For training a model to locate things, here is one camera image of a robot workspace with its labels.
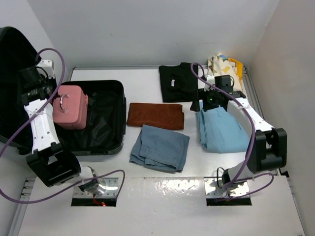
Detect metal base plate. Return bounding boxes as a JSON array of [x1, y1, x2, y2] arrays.
[[72, 177, 119, 199], [204, 177, 250, 199]]

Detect pink vanity case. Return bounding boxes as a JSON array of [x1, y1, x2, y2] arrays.
[[53, 85, 88, 130]]

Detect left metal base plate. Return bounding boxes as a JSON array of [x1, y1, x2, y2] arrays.
[[72, 177, 119, 199]]

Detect dinosaur print cream cloth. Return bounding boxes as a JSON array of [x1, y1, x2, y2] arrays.
[[207, 54, 243, 91]]

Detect black open suitcase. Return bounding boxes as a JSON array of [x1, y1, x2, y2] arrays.
[[0, 27, 126, 155]]

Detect light blue trousers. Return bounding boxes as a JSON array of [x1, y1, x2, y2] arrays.
[[196, 107, 249, 153]]

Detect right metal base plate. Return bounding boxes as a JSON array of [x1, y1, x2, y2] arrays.
[[204, 177, 250, 199]]

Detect grey-blue shorts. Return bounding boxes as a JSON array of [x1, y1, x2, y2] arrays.
[[129, 125, 190, 172]]

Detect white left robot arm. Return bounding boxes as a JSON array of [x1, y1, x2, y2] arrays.
[[19, 66, 107, 197]]

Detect rust brown towel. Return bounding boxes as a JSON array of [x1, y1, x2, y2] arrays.
[[126, 103, 185, 130]]

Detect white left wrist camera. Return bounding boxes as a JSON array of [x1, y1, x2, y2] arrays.
[[36, 59, 55, 79]]

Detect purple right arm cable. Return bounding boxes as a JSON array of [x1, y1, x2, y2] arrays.
[[190, 62, 275, 204]]

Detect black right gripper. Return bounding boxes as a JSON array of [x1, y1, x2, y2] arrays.
[[190, 87, 221, 112]]

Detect black t-shirt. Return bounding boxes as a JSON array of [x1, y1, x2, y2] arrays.
[[158, 62, 198, 103]]

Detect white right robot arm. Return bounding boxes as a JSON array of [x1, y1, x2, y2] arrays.
[[190, 87, 287, 189]]

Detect yellow plastic tray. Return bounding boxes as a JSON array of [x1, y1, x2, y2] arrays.
[[228, 58, 243, 84]]

